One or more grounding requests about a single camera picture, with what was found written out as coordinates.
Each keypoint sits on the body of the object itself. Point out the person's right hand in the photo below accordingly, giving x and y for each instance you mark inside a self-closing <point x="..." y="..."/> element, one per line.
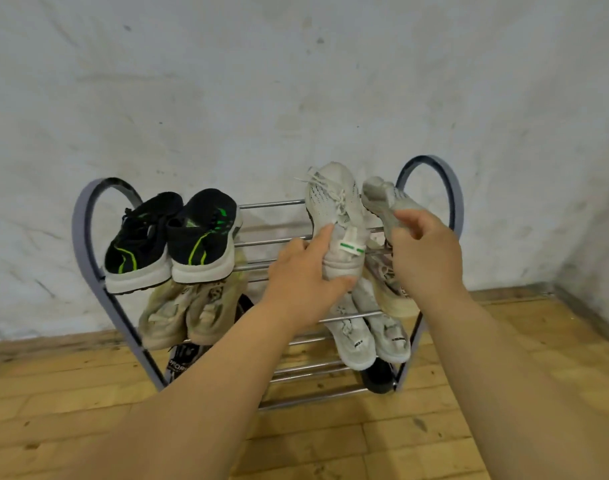
<point x="429" y="264"/>

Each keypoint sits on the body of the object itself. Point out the person's left hand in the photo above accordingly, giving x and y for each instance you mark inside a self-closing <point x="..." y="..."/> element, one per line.
<point x="299" y="289"/>

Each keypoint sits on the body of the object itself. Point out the black red sneaker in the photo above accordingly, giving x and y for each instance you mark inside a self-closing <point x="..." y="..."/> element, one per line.
<point x="244" y="304"/>

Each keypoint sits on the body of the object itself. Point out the white green-tab sneaker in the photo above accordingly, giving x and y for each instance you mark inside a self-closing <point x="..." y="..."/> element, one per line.
<point x="329" y="194"/>
<point x="379" y="194"/>

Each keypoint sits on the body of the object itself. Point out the black green sneaker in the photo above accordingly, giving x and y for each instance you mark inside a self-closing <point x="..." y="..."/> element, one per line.
<point x="204" y="229"/>

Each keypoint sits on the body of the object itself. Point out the black orange sneaker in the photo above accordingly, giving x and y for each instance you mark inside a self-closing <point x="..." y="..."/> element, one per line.
<point x="377" y="377"/>

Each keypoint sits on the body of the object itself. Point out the black shoe with dotted sole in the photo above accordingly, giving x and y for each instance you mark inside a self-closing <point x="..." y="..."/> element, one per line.
<point x="134" y="244"/>

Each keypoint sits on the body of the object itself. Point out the grey metal shoe rack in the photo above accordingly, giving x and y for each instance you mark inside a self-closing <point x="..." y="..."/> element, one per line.
<point x="79" y="229"/>

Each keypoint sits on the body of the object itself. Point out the person's right forearm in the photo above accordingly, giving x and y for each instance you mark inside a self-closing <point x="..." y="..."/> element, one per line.
<point x="534" y="409"/>

